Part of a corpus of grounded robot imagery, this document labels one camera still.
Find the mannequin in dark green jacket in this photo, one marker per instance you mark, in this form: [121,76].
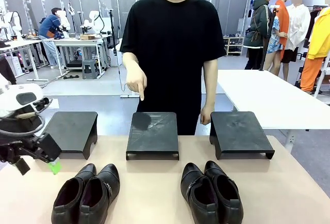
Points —
[259,25]

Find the yellow and orange hanging garment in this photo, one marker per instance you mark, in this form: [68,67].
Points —
[318,40]

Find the white lab desk with box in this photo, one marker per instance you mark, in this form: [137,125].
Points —
[82,43]

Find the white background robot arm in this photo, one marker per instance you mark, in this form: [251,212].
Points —
[14,25]
[66,22]
[94,21]

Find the person's left hand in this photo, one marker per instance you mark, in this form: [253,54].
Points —
[206,115]

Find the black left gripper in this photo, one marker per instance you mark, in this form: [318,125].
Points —
[18,144]

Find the background person in white shirt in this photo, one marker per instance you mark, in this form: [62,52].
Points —
[299,28]

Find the large white table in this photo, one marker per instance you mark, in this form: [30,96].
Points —
[270,97]

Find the white shoe rack shelf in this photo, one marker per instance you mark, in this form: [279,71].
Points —
[233,44]

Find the white computer tower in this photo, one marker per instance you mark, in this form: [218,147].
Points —
[114,57]

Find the black leather shoe with buckle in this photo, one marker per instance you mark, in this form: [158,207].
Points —
[227,193]
[103,180]
[192,177]

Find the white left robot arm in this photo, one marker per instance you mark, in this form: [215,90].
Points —
[15,92]

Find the black shoe stand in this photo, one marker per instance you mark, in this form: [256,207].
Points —
[154,136]
[237,133]
[72,128]

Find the mannequin in orange vest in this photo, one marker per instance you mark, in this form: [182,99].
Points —
[282,20]

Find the background person in blue jacket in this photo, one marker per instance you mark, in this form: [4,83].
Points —
[50,28]

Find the person's black t-shirt torso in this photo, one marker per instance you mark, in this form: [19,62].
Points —
[170,53]

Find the white floor power strip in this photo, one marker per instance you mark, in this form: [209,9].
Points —
[129,96]

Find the person's left forearm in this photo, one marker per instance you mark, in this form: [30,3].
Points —
[211,84]

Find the person's right hand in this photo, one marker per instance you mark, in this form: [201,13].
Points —
[136,79]

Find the small cardboard box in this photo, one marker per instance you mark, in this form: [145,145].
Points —
[87,37]

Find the long white lab desk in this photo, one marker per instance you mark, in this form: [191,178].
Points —
[20,46]

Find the black leather shoe without buckle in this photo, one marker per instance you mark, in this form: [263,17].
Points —
[77,182]

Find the dark hanging garment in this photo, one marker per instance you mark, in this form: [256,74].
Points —
[6,69]

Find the grey plastic stool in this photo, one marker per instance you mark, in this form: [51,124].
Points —
[90,69]

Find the person's right forearm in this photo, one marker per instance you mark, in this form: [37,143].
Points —
[130,60]

